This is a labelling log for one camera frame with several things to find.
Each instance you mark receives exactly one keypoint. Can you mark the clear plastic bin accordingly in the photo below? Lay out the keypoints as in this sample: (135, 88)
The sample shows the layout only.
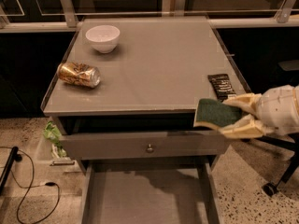
(43, 155)

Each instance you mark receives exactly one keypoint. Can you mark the black snack packet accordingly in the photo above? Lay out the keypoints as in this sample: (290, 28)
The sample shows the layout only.
(222, 86)

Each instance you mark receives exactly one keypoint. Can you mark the green plastic bag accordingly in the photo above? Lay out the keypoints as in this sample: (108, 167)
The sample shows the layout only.
(52, 134)

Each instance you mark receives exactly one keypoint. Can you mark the gold crushed soda can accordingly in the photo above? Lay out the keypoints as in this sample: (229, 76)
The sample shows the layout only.
(79, 74)

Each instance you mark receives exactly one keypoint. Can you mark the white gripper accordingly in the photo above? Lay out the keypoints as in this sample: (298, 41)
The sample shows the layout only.
(277, 109)

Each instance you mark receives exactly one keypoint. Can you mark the green and yellow sponge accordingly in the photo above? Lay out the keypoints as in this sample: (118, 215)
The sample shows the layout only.
(214, 114)

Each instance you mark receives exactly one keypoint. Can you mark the black floor stand bar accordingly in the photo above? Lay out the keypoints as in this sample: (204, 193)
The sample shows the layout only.
(12, 157)

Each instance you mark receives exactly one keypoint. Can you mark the metal railing frame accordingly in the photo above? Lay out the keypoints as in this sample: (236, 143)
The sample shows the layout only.
(33, 16)

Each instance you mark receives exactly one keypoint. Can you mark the grey drawer cabinet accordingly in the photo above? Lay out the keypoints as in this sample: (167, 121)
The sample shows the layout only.
(151, 82)

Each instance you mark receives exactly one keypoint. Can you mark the round metal drawer knob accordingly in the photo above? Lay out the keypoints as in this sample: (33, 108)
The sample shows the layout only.
(150, 148)

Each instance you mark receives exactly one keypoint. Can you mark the grey upper drawer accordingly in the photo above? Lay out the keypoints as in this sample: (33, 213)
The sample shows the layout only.
(104, 146)

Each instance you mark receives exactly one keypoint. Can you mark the grey open middle drawer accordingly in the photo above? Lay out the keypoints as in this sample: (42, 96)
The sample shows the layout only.
(141, 195)

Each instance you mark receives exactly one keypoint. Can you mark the white ceramic bowl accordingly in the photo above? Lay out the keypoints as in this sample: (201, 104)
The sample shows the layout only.
(103, 38)

